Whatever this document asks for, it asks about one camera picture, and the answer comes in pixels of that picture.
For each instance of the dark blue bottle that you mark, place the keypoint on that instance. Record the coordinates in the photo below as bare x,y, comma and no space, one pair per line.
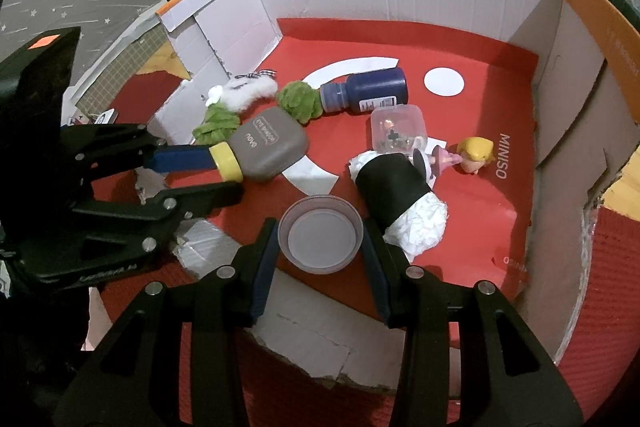
372,89

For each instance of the grey bottle with yellow cap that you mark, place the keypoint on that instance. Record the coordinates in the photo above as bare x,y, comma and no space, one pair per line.
272,144

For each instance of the small white device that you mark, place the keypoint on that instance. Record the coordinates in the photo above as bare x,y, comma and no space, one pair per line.
97,118

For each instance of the green plush ball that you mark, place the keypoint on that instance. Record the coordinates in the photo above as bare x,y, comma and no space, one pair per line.
300,99

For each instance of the orange cardboard box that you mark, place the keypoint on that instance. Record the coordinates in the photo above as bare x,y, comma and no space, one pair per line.
475,217

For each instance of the black roll with white paper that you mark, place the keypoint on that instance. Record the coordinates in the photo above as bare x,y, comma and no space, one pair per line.
395,187

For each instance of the small clear plastic box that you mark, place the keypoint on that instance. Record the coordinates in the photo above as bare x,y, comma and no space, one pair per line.
397,127

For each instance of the white and green plush toy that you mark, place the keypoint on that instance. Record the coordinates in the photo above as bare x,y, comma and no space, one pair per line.
240,97

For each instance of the blonde toy figurine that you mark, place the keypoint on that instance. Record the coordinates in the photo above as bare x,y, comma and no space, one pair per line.
475,152

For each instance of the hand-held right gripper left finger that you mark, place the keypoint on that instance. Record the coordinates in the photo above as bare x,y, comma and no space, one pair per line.
262,267

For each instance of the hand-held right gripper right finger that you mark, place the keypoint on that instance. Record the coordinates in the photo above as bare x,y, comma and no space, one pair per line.
377,267

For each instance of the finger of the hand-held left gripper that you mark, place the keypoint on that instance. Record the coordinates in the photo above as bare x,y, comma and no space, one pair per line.
215,197
185,158

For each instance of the clear plastic lid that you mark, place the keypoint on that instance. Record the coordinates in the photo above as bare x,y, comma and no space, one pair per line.
320,237

